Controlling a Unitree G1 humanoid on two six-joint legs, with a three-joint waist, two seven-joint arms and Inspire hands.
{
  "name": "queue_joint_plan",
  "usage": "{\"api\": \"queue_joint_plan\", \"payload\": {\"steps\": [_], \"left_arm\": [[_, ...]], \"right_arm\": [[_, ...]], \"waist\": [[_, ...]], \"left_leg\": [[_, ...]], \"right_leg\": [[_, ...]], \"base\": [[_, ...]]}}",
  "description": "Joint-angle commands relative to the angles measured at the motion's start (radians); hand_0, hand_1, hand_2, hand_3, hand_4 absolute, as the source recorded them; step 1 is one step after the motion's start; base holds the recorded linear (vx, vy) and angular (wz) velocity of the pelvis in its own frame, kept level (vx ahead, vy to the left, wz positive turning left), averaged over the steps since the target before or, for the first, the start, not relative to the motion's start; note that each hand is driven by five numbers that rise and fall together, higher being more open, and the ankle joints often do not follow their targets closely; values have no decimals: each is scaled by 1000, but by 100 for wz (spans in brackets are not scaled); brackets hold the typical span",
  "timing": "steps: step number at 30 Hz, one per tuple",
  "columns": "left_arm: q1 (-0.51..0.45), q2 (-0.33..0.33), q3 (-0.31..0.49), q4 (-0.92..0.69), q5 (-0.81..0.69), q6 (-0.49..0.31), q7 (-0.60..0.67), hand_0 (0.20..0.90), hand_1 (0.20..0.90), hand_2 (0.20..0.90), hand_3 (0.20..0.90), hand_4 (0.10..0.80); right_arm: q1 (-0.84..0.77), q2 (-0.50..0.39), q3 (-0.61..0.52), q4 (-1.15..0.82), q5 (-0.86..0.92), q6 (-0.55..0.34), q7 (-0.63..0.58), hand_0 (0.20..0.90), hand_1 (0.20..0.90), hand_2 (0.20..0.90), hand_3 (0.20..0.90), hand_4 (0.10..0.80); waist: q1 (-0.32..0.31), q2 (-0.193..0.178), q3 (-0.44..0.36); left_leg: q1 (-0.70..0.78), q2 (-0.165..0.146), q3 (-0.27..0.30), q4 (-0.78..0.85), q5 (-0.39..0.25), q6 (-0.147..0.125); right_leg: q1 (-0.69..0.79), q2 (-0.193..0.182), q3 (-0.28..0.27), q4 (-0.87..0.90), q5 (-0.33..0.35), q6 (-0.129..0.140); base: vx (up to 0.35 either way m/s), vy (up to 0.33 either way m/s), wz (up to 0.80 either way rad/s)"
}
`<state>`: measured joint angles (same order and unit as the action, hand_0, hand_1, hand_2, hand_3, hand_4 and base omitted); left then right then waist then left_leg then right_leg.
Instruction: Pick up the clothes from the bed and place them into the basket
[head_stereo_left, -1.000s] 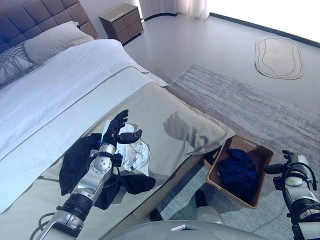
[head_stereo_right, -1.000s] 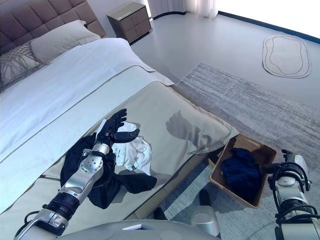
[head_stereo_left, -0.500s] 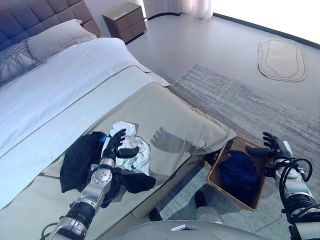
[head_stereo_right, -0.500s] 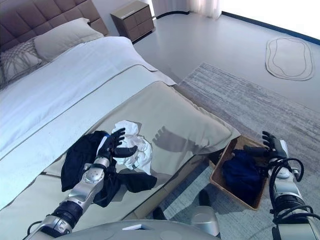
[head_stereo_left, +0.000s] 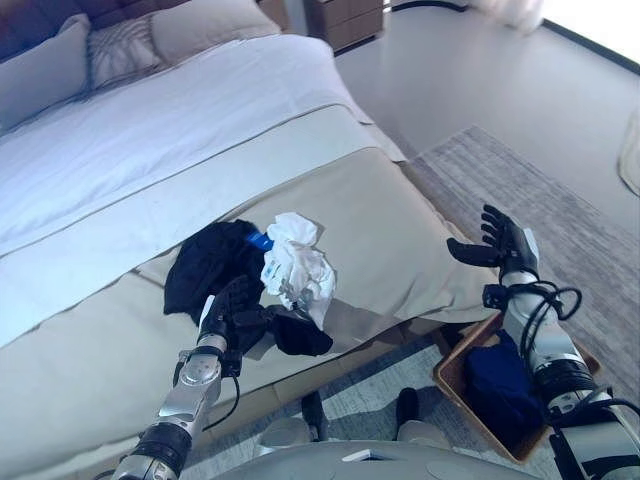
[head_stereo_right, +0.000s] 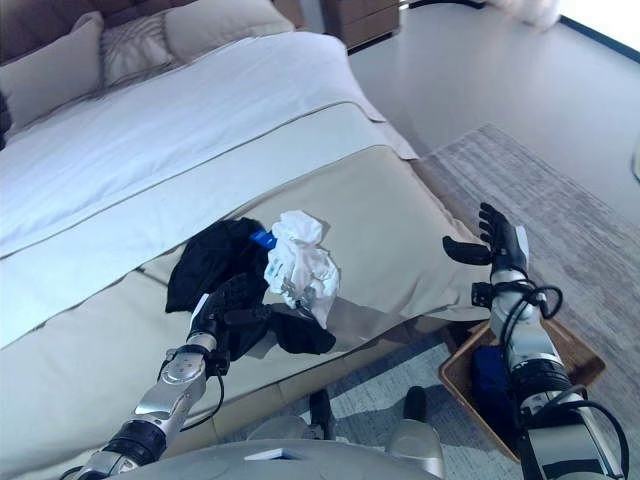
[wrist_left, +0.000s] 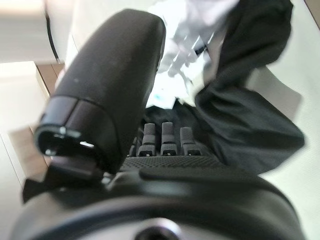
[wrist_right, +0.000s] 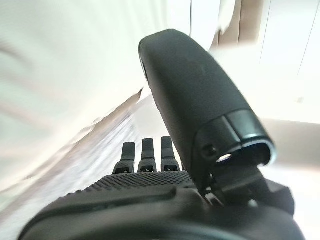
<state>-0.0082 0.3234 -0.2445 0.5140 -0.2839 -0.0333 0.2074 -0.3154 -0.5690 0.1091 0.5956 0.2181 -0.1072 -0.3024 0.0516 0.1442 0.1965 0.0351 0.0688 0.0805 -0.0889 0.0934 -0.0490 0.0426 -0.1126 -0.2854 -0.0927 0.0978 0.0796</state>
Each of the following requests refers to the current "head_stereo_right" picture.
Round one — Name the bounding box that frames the brown wicker basket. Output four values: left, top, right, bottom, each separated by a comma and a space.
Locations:
438, 319, 607, 464

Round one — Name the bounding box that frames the black garment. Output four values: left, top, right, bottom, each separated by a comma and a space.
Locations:
164, 217, 337, 364

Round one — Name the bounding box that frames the brown wooden nightstand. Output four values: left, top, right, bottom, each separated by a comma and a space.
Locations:
322, 0, 401, 51

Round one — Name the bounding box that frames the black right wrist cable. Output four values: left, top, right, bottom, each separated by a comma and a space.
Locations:
492, 282, 631, 480

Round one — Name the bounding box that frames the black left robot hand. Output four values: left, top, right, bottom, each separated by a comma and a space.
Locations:
188, 273, 274, 346

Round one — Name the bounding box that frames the grey robot torso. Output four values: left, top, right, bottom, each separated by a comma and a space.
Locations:
114, 438, 451, 480

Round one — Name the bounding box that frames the grey patterned fringed cushion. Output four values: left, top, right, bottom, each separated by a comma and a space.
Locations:
98, 12, 176, 90

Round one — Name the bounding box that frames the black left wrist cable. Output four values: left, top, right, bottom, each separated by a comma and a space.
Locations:
159, 349, 226, 434

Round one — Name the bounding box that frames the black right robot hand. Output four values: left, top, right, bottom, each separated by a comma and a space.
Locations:
442, 202, 531, 281

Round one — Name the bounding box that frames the white sheer curtain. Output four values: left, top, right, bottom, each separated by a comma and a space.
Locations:
484, 0, 559, 29

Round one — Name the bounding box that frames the white garment with blue tag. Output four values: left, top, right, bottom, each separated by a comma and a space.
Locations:
249, 209, 341, 329

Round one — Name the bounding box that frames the beige pillow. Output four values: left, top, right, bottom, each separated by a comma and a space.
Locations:
163, 0, 296, 65

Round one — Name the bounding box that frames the silver left robot leg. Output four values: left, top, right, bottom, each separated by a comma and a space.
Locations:
247, 387, 334, 444

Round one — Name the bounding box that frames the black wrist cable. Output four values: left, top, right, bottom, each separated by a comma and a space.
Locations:
159, 349, 226, 434
492, 282, 631, 480

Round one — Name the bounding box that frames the beige bed runner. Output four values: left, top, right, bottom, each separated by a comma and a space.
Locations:
0, 143, 494, 474

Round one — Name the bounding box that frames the silver right robot leg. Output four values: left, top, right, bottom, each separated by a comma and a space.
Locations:
389, 385, 446, 479

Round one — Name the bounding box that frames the grey striped area rug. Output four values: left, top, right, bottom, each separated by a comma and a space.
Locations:
299, 123, 640, 480

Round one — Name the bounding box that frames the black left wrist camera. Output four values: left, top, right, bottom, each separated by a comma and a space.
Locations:
208, 349, 232, 376

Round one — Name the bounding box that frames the large bed with beige blanket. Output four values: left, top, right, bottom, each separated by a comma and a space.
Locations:
0, 30, 420, 349

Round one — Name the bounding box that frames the navy blue garment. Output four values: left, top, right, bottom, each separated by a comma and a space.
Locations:
469, 344, 519, 436

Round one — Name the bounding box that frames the silver robot leg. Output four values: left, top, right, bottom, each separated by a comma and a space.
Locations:
389, 385, 446, 479
247, 387, 334, 444

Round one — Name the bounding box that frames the grey pillow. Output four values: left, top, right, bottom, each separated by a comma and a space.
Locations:
0, 10, 106, 136

